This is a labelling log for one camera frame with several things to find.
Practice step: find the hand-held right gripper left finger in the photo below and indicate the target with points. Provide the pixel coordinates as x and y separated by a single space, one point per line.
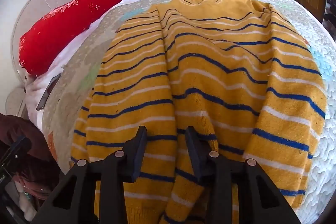
139 155

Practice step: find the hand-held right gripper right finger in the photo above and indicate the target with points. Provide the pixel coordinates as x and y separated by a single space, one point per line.
194 154

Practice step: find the yellow striped sweater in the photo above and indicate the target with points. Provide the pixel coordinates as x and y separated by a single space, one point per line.
210 69

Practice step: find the dark maroon clothing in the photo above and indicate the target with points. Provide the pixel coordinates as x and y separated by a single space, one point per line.
31 129

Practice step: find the dark smartphone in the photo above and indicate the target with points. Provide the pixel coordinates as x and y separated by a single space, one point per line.
47 94

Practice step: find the pale bedsheet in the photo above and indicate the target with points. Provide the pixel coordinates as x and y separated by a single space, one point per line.
74 47

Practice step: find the beige quilted bed cover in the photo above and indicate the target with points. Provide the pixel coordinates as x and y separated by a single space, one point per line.
325 174

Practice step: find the red patterned blanket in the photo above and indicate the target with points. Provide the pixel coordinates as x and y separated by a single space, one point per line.
65 27

